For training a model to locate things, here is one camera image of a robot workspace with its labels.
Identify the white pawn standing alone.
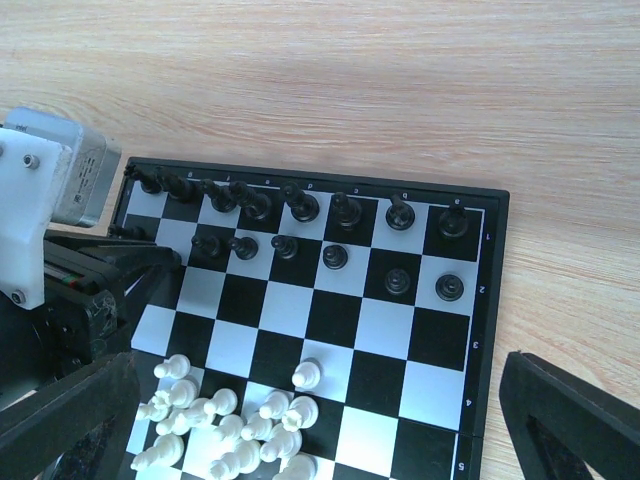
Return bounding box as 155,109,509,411
291,358,323,390

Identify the folding black white chessboard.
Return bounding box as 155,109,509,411
113,158,509,479

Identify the black pawn c file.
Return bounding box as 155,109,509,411
322,244,349,270

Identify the black pawn d file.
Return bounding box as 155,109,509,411
271,235,299,260

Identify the black king at e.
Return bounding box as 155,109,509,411
229,181,272,221

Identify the black pawn h file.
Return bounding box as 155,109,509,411
107,224,148,241

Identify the black knight at b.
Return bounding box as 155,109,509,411
385,195,415,231

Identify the black pawn b file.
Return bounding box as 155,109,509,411
384,268,411,296

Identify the black knight at g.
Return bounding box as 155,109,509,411
155,167,196,203

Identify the black rook at a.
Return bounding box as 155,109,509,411
438,205,469,241

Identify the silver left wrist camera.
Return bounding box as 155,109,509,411
4,107,122,228

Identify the black pawn e file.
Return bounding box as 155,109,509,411
228,236,259,261

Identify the pile of white chess pieces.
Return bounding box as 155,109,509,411
124,354,321,479

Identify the black pawn a file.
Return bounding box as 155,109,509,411
435,273,465,302

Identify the black rook at h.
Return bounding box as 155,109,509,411
124,164,162,195

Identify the black bishop at f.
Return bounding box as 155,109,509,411
200,179,237,213

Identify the black bishop at c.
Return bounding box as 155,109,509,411
330,192,362,231

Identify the black pawn f file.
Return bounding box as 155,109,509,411
191,235,222,258

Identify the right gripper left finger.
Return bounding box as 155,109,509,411
1,352,140,479

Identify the black queen at d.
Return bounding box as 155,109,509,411
280,181,319,223

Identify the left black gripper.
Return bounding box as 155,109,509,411
1,234,181,400

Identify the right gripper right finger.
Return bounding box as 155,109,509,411
500,351,639,479

